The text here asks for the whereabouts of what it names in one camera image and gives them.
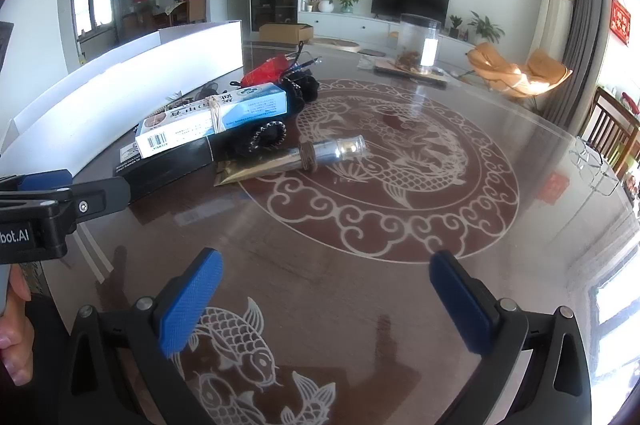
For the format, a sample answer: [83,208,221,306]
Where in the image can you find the orange lounge chair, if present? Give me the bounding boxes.
[467,42,573,100]

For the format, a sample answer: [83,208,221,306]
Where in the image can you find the red square sticker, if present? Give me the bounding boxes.
[542,172,568,206]

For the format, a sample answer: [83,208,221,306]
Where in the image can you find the clear transparent object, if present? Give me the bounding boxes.
[570,137,621,196]

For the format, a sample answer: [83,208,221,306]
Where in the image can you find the blue white carton with twine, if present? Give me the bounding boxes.
[135,82,290,159]

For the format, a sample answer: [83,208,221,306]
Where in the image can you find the grey curtain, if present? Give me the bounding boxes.
[542,0,616,130]

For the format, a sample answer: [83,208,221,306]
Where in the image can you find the dark-framed window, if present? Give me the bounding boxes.
[72,0,118,38]

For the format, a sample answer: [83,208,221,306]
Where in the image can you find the wooden chair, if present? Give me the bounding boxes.
[580,87,640,170]

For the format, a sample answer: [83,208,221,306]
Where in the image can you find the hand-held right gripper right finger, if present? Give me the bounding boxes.
[429,250,598,425]

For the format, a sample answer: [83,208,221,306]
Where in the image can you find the large leafy potted plant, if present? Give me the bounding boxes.
[467,11,506,44]

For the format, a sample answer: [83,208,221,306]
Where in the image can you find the clear fish tank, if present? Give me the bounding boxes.
[397,13,442,76]

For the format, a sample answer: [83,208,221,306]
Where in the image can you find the flat tray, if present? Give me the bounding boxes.
[374,55,448,86]

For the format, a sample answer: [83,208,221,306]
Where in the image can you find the white television cabinet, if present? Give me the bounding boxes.
[298,10,476,56]

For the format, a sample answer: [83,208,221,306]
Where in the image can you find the white backdrop board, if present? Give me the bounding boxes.
[0,20,244,178]

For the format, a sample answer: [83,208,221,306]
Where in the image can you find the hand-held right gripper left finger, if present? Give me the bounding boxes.
[66,247,224,425]

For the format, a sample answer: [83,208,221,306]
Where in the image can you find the red wall hanging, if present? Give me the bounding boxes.
[610,0,633,46]

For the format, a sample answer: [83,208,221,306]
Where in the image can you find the silver rhinestone hair claw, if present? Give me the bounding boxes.
[148,90,201,118]

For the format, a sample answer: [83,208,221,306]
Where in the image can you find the black television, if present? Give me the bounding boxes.
[372,0,451,26]

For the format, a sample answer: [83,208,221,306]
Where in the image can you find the person's dark clothing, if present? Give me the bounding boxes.
[0,295,76,425]

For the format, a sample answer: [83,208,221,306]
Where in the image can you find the person's left hand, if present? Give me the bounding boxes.
[0,265,36,387]

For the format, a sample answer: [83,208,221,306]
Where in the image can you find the patterned glass-covered wooden desktop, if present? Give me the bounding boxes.
[0,37,640,425]

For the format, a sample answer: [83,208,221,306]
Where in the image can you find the glass vial with twine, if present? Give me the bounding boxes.
[260,134,368,173]

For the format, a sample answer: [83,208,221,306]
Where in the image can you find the wooden side cabinet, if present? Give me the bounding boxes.
[172,0,207,26]

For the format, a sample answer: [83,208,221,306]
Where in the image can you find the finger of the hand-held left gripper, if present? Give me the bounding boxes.
[20,170,74,193]
[50,177,132,236]

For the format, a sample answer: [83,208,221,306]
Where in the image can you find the cloth-covered floor air conditioner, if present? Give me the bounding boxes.
[530,0,578,66]

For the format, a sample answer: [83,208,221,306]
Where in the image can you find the black flat box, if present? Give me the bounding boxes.
[114,136,221,206]

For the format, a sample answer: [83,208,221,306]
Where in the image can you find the red packet with twine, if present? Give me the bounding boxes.
[241,57,291,88]

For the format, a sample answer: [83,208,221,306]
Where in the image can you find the gold foil packet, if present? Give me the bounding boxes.
[214,147,303,186]

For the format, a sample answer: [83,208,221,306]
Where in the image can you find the cardboard box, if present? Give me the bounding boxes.
[258,22,315,46]

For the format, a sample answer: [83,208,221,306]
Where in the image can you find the black fabric pile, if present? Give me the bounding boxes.
[232,121,287,156]

